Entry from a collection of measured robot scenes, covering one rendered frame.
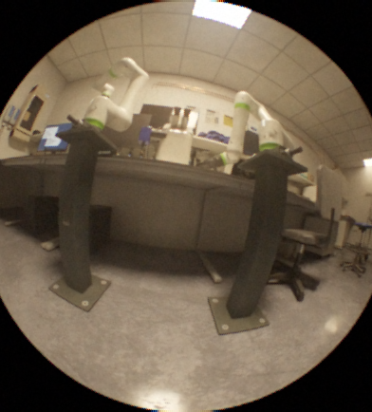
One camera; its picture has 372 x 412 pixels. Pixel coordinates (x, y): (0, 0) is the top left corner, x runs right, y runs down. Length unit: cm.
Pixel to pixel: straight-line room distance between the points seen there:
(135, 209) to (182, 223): 57
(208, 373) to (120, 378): 29
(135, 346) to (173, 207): 134
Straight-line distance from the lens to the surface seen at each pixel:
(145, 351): 62
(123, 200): 159
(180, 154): 78
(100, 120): 74
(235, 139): 88
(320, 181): 101
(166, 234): 158
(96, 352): 63
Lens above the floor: 56
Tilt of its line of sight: 2 degrees down
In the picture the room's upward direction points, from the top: 9 degrees clockwise
